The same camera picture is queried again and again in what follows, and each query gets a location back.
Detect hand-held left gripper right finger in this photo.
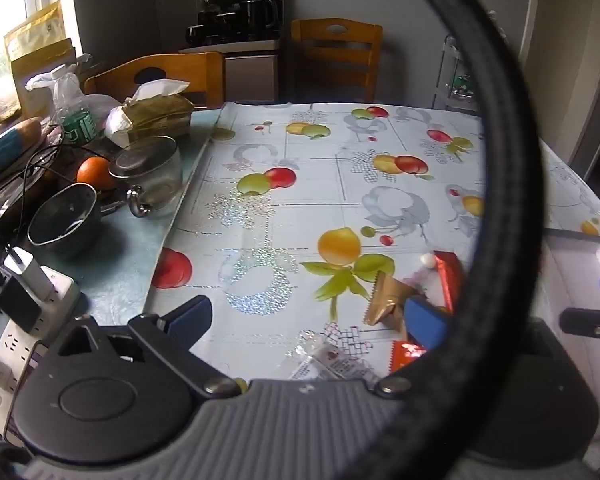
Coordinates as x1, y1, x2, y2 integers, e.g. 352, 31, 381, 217
376, 296, 453, 401

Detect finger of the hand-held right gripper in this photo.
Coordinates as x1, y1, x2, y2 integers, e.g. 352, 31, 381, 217
559, 306, 600, 350

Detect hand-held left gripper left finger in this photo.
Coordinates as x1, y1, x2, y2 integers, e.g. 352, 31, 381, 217
45, 295, 241, 400

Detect small red snack packet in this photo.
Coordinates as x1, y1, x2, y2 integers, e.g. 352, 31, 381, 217
389, 341, 428, 373

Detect white cardboard box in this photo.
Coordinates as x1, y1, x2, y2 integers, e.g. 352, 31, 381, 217
541, 227, 600, 322

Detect gold snack packet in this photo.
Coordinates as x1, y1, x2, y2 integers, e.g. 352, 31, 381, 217
364, 271, 417, 333

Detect long red snack packet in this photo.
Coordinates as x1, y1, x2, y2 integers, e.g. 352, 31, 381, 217
432, 251, 466, 313

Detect clear white ball candy packet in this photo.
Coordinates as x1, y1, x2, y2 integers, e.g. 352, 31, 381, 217
400, 252, 448, 306

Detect small clear snack packet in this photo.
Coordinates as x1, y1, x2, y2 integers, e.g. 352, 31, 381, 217
287, 332, 381, 382

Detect white power strip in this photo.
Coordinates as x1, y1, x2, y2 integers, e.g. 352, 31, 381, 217
0, 260, 83, 431

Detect glass mug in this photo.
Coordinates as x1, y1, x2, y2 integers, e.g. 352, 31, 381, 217
109, 136, 183, 219

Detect dark metal bowl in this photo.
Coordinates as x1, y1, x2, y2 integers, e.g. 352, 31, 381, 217
27, 183, 104, 261

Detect white charger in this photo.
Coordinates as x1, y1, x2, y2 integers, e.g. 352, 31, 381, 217
2, 247, 54, 306

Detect fruit print tablecloth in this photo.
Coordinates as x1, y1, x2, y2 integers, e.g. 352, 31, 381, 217
145, 101, 600, 386

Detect black charger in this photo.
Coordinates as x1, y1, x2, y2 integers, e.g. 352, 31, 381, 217
0, 280, 44, 334

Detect orange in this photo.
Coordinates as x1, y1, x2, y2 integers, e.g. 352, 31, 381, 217
76, 157, 117, 191

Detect tissue pack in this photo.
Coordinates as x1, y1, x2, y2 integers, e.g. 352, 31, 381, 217
105, 80, 196, 148

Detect green label plastic bottle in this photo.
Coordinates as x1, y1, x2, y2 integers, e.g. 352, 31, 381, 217
52, 72, 99, 147

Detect green wrapped candies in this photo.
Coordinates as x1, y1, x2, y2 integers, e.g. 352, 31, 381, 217
450, 74, 477, 97

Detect bagged bread loaf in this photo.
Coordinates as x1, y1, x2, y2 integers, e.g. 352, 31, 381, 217
0, 116, 56, 187

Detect wooden chair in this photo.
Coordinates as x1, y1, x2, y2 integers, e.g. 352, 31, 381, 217
290, 18, 384, 103
84, 51, 226, 111

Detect metal shelf rack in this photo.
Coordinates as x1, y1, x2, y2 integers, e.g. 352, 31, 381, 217
440, 35, 481, 111

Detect crumpled clear plastic bag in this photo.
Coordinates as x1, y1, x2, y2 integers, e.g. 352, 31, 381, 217
25, 52, 93, 95

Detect black tea bar machine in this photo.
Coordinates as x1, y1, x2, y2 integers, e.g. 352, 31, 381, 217
179, 0, 287, 106

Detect yellow padded envelope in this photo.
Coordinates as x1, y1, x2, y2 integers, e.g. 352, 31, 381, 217
4, 0, 65, 61

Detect black braided cable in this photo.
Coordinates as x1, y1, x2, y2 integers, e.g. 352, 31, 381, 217
290, 0, 548, 480

